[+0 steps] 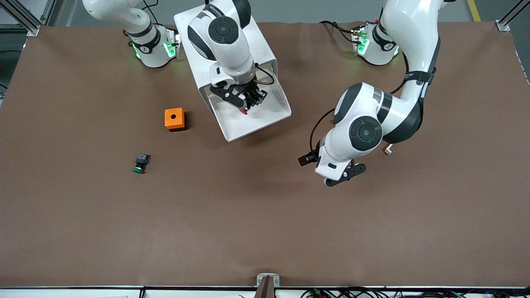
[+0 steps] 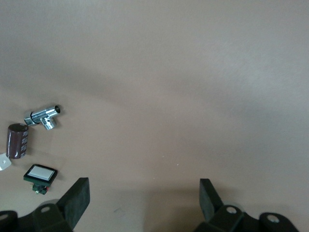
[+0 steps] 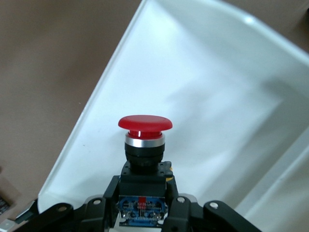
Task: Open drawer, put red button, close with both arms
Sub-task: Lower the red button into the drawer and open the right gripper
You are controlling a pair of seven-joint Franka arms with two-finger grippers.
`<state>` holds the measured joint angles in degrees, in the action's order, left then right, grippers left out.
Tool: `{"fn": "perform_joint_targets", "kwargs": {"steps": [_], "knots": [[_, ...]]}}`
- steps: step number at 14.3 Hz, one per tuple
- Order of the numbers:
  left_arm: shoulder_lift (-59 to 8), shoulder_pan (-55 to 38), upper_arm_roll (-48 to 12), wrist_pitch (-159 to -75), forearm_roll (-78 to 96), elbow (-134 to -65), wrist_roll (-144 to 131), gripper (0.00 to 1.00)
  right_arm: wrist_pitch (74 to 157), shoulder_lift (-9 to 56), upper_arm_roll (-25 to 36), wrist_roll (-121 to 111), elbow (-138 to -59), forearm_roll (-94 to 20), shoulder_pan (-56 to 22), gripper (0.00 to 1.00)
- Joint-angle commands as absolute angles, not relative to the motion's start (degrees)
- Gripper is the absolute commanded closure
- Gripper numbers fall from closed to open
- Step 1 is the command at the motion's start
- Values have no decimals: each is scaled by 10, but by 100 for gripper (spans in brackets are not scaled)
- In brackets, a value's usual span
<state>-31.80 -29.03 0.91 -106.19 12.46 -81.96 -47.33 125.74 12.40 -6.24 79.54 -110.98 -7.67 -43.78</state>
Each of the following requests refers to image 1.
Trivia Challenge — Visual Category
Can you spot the white drawer cabinet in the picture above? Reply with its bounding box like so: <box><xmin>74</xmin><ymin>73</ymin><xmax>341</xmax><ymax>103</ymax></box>
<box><xmin>174</xmin><ymin>0</ymin><xmax>279</xmax><ymax>124</ymax></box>

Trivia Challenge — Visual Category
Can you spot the brown table cover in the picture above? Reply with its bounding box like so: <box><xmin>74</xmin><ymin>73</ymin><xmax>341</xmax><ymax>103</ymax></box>
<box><xmin>0</xmin><ymin>21</ymin><xmax>530</xmax><ymax>288</ymax></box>

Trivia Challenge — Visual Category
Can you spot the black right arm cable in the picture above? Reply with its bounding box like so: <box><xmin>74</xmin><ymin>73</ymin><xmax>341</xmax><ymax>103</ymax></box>
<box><xmin>253</xmin><ymin>61</ymin><xmax>277</xmax><ymax>86</ymax></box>

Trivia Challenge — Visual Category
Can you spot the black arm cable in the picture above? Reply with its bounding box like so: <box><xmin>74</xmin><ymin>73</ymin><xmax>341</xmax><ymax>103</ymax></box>
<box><xmin>310</xmin><ymin>52</ymin><xmax>411</xmax><ymax>154</ymax></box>
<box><xmin>253</xmin><ymin>61</ymin><xmax>277</xmax><ymax>86</ymax></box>

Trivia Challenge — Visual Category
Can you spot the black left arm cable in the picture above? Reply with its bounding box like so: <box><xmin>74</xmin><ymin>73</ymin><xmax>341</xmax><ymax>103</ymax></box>
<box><xmin>310</xmin><ymin>52</ymin><xmax>411</xmax><ymax>154</ymax></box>

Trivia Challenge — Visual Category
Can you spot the orange button enclosure box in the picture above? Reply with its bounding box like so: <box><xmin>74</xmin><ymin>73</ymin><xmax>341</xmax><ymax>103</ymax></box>
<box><xmin>164</xmin><ymin>107</ymin><xmax>187</xmax><ymax>132</ymax></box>

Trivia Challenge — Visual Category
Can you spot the black base cable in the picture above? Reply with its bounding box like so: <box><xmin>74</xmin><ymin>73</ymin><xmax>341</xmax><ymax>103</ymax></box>
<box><xmin>319</xmin><ymin>20</ymin><xmax>357</xmax><ymax>44</ymax></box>

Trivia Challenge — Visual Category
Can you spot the green push button switch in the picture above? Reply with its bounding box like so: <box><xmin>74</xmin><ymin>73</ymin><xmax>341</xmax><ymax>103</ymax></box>
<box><xmin>132</xmin><ymin>153</ymin><xmax>150</xmax><ymax>175</ymax></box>

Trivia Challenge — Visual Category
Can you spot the grey metal edge bracket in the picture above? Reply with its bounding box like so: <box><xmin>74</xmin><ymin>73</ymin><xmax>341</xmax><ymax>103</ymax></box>
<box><xmin>256</xmin><ymin>273</ymin><xmax>280</xmax><ymax>287</ymax></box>

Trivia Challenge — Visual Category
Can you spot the black cable bundle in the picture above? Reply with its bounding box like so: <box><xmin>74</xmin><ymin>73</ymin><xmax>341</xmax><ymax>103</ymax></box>
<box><xmin>300</xmin><ymin>286</ymin><xmax>530</xmax><ymax>298</ymax></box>

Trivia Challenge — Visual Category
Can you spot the aluminium frame post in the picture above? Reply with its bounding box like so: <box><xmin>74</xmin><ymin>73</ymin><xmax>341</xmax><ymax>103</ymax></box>
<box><xmin>0</xmin><ymin>0</ymin><xmax>56</xmax><ymax>37</ymax></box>
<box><xmin>495</xmin><ymin>0</ymin><xmax>530</xmax><ymax>32</ymax></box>

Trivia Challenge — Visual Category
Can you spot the white table edge rail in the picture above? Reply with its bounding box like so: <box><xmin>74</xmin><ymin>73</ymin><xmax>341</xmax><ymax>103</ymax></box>
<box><xmin>0</xmin><ymin>286</ymin><xmax>530</xmax><ymax>298</ymax></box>

